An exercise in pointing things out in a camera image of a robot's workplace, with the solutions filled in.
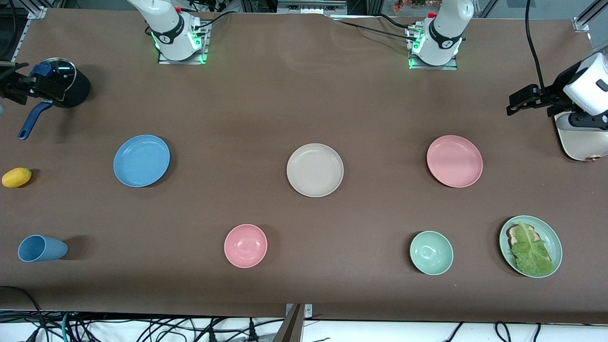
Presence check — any pink plate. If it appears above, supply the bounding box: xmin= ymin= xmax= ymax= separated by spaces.
xmin=426 ymin=135 xmax=484 ymax=188

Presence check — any blue plate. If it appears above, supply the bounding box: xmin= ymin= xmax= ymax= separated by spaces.
xmin=113 ymin=134 xmax=171 ymax=188

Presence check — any glass lid with blue knob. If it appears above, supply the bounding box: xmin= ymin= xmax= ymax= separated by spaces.
xmin=29 ymin=58 xmax=77 ymax=101

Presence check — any beige toaster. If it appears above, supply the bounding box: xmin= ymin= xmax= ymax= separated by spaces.
xmin=554 ymin=112 xmax=608 ymax=162

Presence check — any yellow lemon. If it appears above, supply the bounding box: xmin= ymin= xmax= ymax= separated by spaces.
xmin=1 ymin=167 xmax=32 ymax=188

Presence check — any toast slice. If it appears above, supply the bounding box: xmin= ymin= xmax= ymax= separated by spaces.
xmin=506 ymin=224 xmax=540 ymax=247

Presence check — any green plate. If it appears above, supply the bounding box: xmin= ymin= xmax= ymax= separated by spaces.
xmin=499 ymin=215 xmax=563 ymax=278

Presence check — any green lettuce leaf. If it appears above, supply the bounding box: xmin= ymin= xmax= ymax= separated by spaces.
xmin=511 ymin=222 xmax=554 ymax=277

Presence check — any blue cup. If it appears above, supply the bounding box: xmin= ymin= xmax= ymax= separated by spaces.
xmin=18 ymin=235 xmax=68 ymax=263

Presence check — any green bowl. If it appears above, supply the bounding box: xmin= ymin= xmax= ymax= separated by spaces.
xmin=409 ymin=230 xmax=454 ymax=276

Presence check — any brown table cover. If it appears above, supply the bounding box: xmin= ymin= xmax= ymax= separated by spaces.
xmin=0 ymin=7 xmax=608 ymax=324

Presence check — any beige plate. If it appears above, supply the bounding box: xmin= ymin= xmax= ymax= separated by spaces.
xmin=286 ymin=143 xmax=344 ymax=198

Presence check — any grey power strip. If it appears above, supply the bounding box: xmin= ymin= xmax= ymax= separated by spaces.
xmin=277 ymin=0 xmax=348 ymax=15

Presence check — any pink bowl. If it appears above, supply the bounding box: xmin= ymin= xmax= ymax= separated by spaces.
xmin=224 ymin=224 xmax=268 ymax=269

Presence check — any black pot with blue handle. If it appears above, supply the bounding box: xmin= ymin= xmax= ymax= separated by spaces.
xmin=18 ymin=58 xmax=91 ymax=141

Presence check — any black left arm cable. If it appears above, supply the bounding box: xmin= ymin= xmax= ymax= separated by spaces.
xmin=525 ymin=0 xmax=547 ymax=93

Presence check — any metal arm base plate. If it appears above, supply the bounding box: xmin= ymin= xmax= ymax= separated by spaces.
xmin=158 ymin=21 xmax=210 ymax=65
xmin=407 ymin=26 xmax=459 ymax=71

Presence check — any black base cable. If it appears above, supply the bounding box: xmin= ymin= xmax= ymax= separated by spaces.
xmin=192 ymin=9 xmax=244 ymax=32
xmin=332 ymin=13 xmax=419 ymax=43

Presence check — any metal table edge bracket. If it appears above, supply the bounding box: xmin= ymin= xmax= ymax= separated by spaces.
xmin=285 ymin=303 xmax=314 ymax=319

